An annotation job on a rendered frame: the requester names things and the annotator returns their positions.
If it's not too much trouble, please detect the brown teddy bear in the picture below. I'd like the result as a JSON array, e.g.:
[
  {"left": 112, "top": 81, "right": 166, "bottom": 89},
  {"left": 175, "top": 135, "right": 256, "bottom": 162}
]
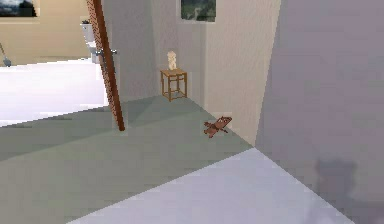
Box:
[{"left": 203, "top": 115, "right": 233, "bottom": 139}]

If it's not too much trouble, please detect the small wooden side table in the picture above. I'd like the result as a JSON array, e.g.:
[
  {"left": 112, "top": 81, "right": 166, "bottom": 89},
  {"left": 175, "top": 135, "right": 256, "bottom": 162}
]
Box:
[{"left": 160, "top": 68, "right": 189, "bottom": 103}]

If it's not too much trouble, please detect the pale beige statuette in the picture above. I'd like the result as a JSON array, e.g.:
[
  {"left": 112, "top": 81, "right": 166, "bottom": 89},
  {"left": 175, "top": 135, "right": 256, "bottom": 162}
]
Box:
[{"left": 166, "top": 50, "right": 178, "bottom": 71}]

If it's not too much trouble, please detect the dark green framed picture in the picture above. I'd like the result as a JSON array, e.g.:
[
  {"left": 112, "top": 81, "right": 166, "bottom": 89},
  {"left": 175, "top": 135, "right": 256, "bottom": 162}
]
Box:
[{"left": 180, "top": 0, "right": 217, "bottom": 23}]

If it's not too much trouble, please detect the grey toilet brush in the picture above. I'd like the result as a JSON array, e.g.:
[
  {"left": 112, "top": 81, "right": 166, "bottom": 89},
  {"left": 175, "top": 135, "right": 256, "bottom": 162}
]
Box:
[{"left": 0, "top": 42, "right": 13, "bottom": 68}]

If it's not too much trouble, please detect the dark framed landscape picture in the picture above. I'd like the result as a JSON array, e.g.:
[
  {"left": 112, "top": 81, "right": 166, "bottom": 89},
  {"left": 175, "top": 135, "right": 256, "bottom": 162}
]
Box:
[{"left": 0, "top": 0, "right": 38, "bottom": 18}]

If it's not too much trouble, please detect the silver door handle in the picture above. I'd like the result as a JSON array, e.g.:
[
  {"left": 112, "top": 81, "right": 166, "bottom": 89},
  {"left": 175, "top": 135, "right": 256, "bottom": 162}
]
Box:
[{"left": 95, "top": 48, "right": 118, "bottom": 57}]

